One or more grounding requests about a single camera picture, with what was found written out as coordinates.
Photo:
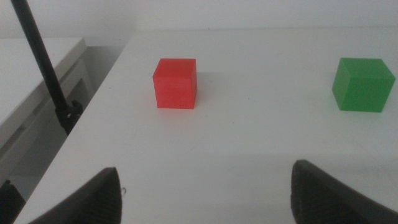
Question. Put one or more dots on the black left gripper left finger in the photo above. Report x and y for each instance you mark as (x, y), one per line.
(96, 199)

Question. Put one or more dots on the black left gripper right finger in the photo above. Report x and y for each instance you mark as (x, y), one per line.
(323, 199)

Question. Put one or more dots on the green cube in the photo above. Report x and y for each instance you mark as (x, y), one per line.
(362, 87)

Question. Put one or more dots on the red cube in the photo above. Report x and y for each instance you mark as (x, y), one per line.
(174, 87)

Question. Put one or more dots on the black object beside table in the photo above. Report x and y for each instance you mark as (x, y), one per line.
(9, 205)

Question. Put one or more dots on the black pole with clamp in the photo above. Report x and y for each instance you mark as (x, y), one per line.
(43, 62)

